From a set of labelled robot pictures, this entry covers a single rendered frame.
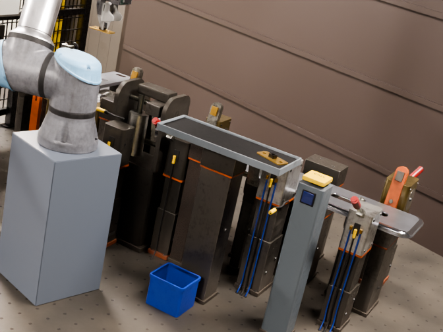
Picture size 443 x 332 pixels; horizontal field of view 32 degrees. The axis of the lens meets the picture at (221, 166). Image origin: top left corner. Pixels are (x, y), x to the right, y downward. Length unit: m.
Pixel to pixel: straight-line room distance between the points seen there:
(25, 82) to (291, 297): 0.86
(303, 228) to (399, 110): 2.45
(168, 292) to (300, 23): 2.93
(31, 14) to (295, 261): 0.90
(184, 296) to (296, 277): 0.30
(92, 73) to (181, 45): 3.61
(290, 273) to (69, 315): 0.57
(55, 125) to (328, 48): 2.89
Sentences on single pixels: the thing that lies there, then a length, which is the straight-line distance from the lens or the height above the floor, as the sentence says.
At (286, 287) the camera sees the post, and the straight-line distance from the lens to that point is 2.02.
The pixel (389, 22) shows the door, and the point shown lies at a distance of 4.36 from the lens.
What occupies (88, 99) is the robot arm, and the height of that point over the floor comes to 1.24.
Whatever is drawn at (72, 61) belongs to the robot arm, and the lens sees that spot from 1.87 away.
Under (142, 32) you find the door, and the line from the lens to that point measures 5.80.
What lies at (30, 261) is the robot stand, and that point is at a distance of 2.02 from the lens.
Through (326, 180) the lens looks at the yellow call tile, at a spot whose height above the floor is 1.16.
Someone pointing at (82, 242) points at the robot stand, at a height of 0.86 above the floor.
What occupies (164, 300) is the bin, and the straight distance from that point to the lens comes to 2.08.
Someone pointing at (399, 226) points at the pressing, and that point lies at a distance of 2.21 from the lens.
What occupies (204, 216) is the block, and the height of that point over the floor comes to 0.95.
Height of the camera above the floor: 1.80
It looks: 20 degrees down
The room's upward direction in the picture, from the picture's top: 12 degrees clockwise
